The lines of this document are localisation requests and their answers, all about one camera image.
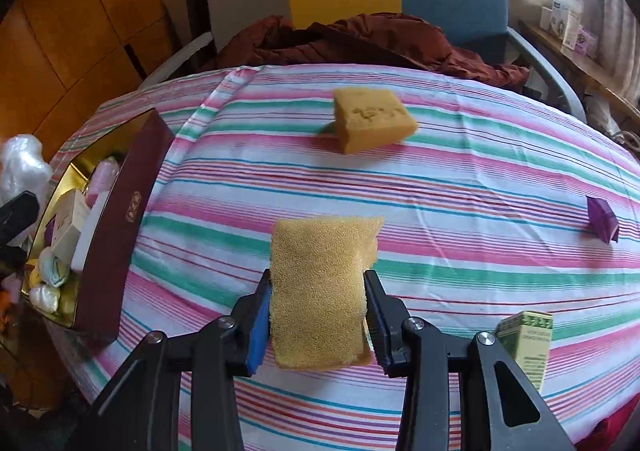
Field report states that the maroon box with gold lining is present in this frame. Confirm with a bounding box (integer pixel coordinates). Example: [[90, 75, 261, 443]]
[[22, 108, 176, 347]]

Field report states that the purple foil packet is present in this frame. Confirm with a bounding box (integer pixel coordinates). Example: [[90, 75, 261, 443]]
[[586, 196, 620, 243]]

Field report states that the red cloth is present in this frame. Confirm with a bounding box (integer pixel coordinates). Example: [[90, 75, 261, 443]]
[[575, 401, 640, 451]]

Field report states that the knitted white sock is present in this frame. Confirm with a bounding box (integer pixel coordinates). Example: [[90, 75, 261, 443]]
[[37, 247, 71, 285]]

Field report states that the small green-labelled carton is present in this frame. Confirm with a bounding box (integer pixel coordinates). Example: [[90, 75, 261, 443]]
[[495, 310, 555, 394]]

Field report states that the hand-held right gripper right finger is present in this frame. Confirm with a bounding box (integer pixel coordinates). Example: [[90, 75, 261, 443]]
[[364, 270, 576, 451]]

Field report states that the patterned beige curtain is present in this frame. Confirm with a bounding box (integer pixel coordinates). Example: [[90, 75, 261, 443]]
[[596, 0, 640, 99]]

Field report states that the maroon jacket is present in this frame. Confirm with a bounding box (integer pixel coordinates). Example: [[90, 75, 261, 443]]
[[215, 14, 531, 94]]

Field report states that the striped tablecloth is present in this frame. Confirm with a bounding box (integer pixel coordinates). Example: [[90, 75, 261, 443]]
[[45, 64, 640, 451]]

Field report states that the white product box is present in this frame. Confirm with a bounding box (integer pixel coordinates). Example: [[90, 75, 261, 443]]
[[540, 0, 584, 50]]

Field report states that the wooden wardrobe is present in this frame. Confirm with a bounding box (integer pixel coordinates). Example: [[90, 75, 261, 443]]
[[0, 0, 178, 157]]

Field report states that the white plastic bag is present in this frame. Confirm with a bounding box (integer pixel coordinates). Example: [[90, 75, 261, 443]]
[[587, 91, 622, 133]]

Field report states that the wooden side desk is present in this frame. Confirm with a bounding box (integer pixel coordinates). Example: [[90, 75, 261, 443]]
[[517, 18, 640, 124]]

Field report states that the white cable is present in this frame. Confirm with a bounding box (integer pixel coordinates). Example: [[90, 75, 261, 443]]
[[614, 128, 640, 153]]

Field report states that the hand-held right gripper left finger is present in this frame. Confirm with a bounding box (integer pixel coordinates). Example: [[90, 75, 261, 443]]
[[75, 270, 273, 451]]

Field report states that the yellow sponge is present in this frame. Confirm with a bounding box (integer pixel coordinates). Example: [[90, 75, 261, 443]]
[[332, 87, 419, 155], [270, 216, 386, 372]]

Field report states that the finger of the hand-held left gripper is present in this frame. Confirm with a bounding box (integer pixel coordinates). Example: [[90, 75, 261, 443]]
[[0, 194, 41, 246], [0, 245, 28, 274]]

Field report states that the pink hair roller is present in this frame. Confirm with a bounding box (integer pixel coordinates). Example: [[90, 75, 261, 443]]
[[91, 158, 123, 202]]

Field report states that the white foam block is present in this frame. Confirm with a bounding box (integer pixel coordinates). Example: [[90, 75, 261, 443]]
[[71, 191, 112, 273]]

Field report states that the small purple box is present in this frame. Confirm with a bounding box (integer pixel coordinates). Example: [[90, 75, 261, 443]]
[[575, 26, 599, 58]]

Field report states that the cream carton with bird print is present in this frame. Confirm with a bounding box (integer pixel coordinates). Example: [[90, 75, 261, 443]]
[[50, 188, 91, 257]]

